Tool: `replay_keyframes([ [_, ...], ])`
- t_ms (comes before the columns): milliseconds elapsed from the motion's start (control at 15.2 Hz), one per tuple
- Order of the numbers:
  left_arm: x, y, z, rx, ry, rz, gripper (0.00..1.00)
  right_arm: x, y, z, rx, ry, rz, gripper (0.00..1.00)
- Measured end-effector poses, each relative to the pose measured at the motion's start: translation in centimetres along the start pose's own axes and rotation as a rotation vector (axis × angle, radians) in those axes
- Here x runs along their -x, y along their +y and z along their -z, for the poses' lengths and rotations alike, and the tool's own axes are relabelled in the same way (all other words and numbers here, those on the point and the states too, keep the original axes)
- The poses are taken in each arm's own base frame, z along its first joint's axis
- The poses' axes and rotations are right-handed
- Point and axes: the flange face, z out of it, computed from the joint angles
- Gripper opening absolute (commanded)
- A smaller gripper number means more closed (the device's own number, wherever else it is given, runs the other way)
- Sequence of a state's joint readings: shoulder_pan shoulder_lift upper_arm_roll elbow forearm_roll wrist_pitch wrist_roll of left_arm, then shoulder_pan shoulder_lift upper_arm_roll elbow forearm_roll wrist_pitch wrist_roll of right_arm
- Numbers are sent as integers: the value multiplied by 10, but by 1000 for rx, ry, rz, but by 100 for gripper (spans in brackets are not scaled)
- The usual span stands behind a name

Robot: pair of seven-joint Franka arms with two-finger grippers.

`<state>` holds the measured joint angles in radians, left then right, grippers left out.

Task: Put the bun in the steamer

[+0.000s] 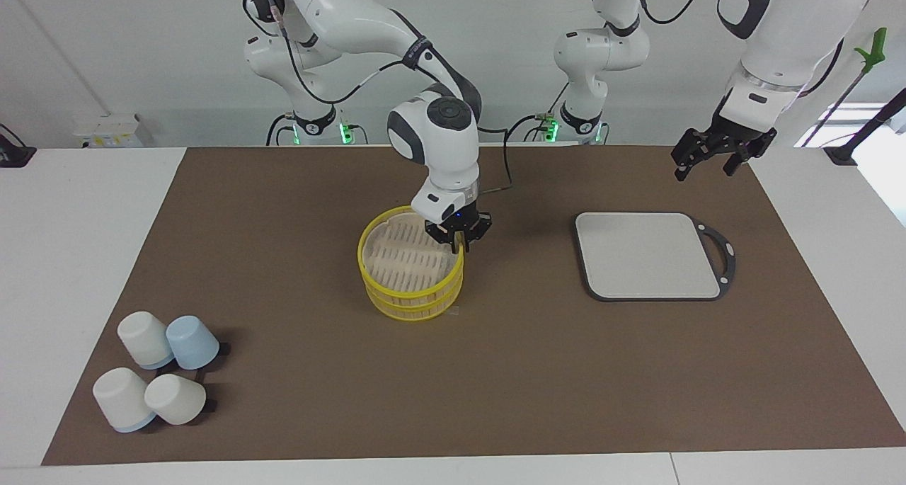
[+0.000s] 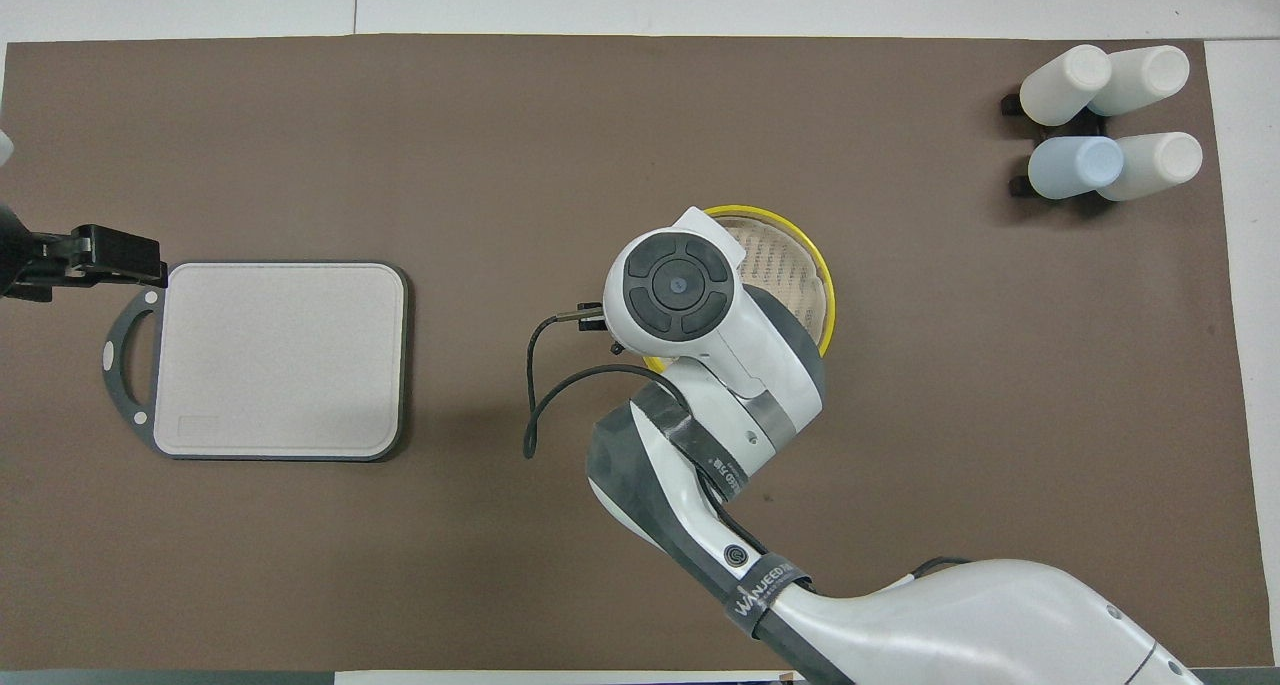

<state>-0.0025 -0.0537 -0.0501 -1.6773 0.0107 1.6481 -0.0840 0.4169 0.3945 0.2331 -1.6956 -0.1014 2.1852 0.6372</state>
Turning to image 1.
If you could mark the white box with yellow labels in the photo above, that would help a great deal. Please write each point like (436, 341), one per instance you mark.
(110, 131)

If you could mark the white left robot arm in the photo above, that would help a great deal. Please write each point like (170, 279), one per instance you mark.
(786, 25)

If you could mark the white cup with blue rim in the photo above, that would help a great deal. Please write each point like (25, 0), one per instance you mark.
(141, 336)
(120, 398)

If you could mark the black stand with pole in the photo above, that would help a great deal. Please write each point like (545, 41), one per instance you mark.
(842, 156)

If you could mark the yellow steamer tier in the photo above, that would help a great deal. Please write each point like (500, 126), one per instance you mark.
(414, 309)
(403, 258)

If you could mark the green clamp on rod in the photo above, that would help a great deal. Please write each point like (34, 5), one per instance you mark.
(876, 46)

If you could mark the brown table mat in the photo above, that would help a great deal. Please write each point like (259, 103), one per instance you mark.
(495, 372)

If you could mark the grey cutting board black rim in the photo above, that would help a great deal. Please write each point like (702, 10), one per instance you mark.
(637, 258)

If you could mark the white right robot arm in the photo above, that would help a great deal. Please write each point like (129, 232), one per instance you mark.
(432, 131)

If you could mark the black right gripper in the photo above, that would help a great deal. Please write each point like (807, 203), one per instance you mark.
(460, 221)

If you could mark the light blue cup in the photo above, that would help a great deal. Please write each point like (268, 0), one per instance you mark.
(192, 343)

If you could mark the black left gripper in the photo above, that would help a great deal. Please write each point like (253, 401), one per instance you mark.
(736, 137)

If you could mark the black mount at table edge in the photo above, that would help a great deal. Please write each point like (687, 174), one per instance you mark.
(14, 156)

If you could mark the plain white cup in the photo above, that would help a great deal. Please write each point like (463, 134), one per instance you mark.
(175, 398)

